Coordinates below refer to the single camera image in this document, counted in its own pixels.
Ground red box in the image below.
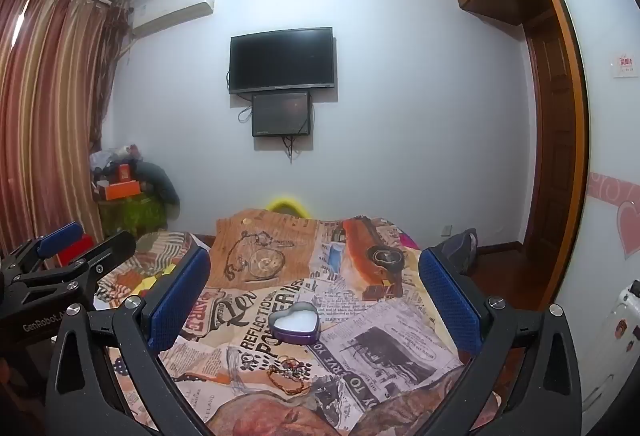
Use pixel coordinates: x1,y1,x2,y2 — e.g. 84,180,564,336
57,236,96,268

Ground white suitcase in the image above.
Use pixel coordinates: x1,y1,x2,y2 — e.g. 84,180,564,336
581,280,640,423

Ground wall switch with red sticker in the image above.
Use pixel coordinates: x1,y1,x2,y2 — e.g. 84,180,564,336
612,55,640,79

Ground pink heart sticker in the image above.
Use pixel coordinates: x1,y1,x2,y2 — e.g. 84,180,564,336
616,198,640,262

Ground striped brown curtain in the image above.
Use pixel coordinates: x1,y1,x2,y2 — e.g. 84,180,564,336
0,0,133,262

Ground grey backpack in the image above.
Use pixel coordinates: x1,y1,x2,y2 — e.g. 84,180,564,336
442,228,480,275

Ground orange flat box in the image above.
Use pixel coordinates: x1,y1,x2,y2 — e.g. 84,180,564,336
97,181,142,201

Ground cluttered green side cabinet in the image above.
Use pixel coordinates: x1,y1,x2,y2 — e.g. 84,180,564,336
97,196,166,237

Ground heart-shaped tin box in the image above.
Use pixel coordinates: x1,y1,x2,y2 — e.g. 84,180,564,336
268,302,321,346

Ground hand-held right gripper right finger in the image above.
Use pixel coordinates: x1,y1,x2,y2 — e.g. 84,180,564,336
350,245,584,436

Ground black monitor cables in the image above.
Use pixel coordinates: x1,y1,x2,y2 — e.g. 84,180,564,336
237,105,302,165

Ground printed newspaper-pattern blanket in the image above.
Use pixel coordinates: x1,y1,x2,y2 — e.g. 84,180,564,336
95,211,501,436

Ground white air conditioner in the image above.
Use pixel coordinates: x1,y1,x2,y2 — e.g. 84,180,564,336
131,0,217,37

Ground small black wall monitor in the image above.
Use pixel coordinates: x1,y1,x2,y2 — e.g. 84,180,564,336
251,91,313,138

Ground tangle of beaded bracelets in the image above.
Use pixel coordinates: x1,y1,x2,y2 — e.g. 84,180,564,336
264,355,314,395

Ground brown wooden door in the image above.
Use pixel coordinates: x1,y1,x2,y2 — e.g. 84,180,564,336
520,0,589,312

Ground dark clothing pile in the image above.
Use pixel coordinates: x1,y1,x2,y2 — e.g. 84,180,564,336
135,161,181,208

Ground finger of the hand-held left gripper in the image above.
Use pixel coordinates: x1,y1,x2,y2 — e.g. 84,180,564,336
10,230,137,312
0,222,86,284

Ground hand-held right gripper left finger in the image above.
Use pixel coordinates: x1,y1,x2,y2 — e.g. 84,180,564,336
45,245,211,436

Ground large black wall television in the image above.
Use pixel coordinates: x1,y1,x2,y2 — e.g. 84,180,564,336
229,27,335,95

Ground plastic bags pile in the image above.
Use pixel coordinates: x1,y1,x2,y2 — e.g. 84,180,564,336
90,144,143,178

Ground yellow plastic stool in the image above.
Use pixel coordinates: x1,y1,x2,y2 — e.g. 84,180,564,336
265,197,311,218

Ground yellow cloth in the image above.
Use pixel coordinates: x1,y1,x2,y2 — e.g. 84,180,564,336
134,265,177,293

